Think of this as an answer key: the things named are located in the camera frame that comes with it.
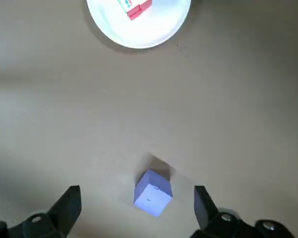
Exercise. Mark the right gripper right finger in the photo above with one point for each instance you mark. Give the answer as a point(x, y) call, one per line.
point(208, 218)

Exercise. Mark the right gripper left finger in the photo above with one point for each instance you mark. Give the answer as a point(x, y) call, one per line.
point(52, 218)

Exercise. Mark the purple foam block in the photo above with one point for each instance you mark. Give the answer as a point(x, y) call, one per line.
point(152, 196)

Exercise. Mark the white round plate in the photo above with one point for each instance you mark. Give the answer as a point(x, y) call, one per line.
point(139, 32)

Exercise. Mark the small colourful puzzle cube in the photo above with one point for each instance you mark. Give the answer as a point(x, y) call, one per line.
point(136, 10)

